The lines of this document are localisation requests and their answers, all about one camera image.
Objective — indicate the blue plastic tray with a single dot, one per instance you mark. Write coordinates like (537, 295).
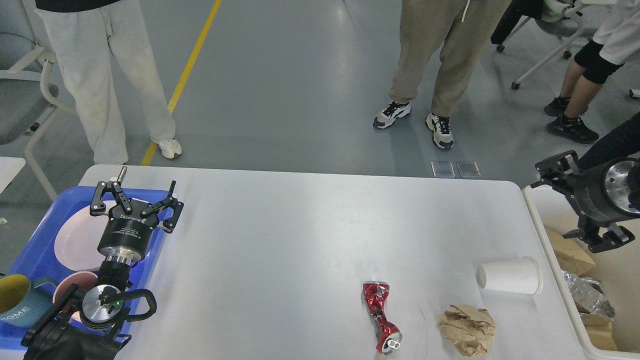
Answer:
(38, 258)

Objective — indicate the crumpled brown paper ball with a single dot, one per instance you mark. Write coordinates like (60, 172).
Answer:
(470, 329)

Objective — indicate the white paper cup lying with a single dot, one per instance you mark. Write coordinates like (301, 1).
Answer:
(521, 276)

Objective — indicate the person in white trousers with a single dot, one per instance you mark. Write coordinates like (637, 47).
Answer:
(86, 35)

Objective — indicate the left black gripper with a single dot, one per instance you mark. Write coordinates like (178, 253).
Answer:
(127, 235)

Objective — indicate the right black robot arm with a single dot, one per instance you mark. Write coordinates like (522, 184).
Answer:
(601, 196)

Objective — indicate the floor outlet plates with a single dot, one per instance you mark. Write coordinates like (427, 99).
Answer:
(449, 170)

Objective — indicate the white side table corner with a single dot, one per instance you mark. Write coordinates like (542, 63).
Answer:
(9, 169)

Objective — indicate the person in black shorts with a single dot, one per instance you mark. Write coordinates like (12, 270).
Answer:
(615, 42)

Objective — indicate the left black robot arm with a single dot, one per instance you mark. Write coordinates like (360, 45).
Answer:
(87, 324)

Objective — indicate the brown paper bag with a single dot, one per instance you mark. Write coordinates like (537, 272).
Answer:
(573, 258)

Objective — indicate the grey office chair left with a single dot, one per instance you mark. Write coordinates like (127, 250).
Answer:
(29, 102)

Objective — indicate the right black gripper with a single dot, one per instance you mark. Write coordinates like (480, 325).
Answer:
(607, 193)

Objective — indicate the person in khaki trousers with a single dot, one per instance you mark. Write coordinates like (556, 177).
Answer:
(459, 30)

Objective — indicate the teal mug yellow inside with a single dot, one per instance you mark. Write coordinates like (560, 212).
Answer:
(22, 301)

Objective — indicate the white plastic bin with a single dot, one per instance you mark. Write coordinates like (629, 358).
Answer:
(618, 272)

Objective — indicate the pink plate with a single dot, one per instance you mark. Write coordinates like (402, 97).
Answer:
(76, 243)

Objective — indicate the crushed red can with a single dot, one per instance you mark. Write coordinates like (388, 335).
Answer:
(375, 295)

